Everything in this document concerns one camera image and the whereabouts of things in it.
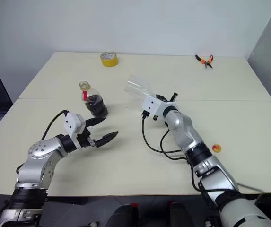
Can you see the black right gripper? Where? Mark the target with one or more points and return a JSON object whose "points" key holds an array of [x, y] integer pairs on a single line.
{"points": [[162, 97]]}

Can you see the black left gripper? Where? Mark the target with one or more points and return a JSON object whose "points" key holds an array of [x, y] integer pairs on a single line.
{"points": [[84, 139]]}

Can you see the plastic bottle with dark liquid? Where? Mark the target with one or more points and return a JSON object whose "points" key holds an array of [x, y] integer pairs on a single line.
{"points": [[95, 104]]}

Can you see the clear wine glass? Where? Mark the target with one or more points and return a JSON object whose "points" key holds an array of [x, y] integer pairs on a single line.
{"points": [[137, 88]]}

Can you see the yellow bottle cap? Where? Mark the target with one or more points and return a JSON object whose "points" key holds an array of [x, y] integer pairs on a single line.
{"points": [[216, 148]]}

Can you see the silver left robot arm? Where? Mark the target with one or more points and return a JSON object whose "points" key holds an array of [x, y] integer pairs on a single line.
{"points": [[40, 151]]}

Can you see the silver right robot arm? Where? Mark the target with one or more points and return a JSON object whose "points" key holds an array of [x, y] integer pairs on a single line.
{"points": [[187, 132]]}

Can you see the orange black pliers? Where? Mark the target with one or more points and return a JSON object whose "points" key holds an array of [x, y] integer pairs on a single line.
{"points": [[204, 61]]}

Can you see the yellow tape roll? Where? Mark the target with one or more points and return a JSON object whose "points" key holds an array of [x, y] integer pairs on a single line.
{"points": [[109, 60]]}

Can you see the dark rounded shape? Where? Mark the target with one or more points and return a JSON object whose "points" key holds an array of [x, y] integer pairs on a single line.
{"points": [[180, 215], [123, 216]]}

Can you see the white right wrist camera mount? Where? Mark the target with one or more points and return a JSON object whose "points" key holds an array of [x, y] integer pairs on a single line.
{"points": [[154, 105]]}

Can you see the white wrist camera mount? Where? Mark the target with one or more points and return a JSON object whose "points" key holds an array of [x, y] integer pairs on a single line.
{"points": [[154, 105], [73, 123]]}

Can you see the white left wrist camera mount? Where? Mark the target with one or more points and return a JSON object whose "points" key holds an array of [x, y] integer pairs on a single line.
{"points": [[73, 123]]}

